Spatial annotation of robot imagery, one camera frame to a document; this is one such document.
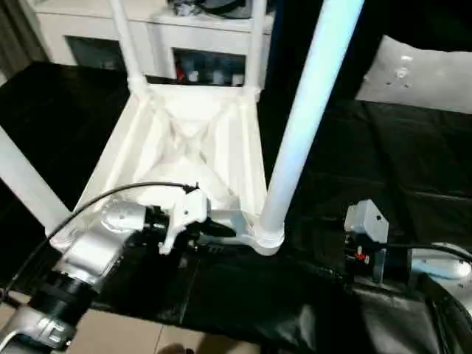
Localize white plastic table leg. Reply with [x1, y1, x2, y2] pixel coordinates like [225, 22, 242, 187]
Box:
[0, 125, 72, 239]
[109, 0, 149, 93]
[246, 0, 269, 94]
[257, 0, 366, 246]

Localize dark left robot foot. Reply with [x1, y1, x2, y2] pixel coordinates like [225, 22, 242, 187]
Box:
[162, 341, 193, 354]

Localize white curved plastic panel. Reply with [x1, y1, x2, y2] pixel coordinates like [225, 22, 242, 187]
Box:
[355, 35, 472, 114]

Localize grey rounded device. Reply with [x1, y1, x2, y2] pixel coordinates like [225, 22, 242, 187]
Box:
[202, 0, 248, 18]

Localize black tangled clutter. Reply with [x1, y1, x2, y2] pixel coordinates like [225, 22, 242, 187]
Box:
[167, 0, 203, 16]

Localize white glass-door cabinet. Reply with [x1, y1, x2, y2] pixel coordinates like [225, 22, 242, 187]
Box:
[35, 0, 276, 89]

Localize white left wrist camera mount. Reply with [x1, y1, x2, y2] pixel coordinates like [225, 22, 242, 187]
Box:
[158, 190, 212, 256]

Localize black left wrist camera cable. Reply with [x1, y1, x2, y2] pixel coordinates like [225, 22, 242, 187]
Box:
[0, 180, 202, 296]

